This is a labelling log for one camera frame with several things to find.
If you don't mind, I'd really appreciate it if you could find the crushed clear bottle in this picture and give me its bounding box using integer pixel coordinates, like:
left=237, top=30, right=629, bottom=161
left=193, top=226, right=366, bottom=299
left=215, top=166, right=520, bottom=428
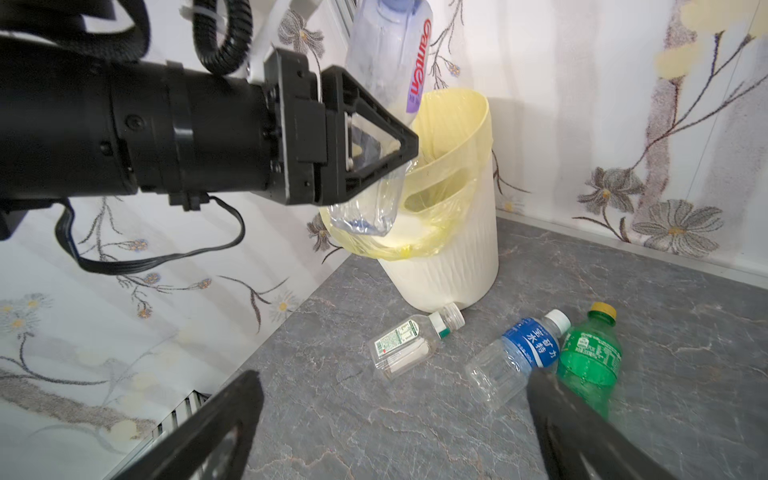
left=328, top=1, right=433, bottom=236

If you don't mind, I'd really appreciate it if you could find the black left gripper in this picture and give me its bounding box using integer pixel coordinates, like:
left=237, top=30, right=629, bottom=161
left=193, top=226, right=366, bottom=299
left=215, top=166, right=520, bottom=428
left=161, top=49, right=419, bottom=207

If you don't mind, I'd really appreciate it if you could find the small green bottle yellow cap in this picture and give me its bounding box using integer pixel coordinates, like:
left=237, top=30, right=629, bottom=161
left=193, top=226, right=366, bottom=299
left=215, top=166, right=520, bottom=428
left=557, top=302, right=623, bottom=419

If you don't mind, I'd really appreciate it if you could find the aluminium mounting rail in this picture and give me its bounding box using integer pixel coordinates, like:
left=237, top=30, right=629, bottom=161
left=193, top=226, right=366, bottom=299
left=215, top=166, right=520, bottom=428
left=107, top=391, right=210, bottom=479

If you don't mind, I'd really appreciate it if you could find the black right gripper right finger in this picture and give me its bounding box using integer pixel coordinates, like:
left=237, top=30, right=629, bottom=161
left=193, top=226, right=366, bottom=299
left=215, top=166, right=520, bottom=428
left=526, top=369, right=673, bottom=479

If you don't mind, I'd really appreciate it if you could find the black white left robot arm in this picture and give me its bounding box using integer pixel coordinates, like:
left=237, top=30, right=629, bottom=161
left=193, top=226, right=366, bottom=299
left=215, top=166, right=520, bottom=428
left=1, top=1, right=418, bottom=276

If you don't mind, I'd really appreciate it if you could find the white bin yellow bag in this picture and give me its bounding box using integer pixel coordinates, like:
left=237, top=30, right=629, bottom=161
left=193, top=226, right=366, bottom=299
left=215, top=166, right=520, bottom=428
left=320, top=88, right=499, bottom=312

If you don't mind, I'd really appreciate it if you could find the clear square bottle white cap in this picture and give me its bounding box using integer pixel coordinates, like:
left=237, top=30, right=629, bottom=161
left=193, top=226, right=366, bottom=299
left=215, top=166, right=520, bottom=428
left=367, top=303, right=465, bottom=380

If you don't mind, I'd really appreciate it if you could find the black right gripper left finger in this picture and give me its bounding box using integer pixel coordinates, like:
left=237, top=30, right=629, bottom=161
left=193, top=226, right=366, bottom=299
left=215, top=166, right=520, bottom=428
left=117, top=370, right=264, bottom=479

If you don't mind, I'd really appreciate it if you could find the clear bottle blue label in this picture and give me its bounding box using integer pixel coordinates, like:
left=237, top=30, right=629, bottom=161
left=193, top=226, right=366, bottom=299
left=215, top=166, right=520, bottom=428
left=465, top=309, right=571, bottom=410

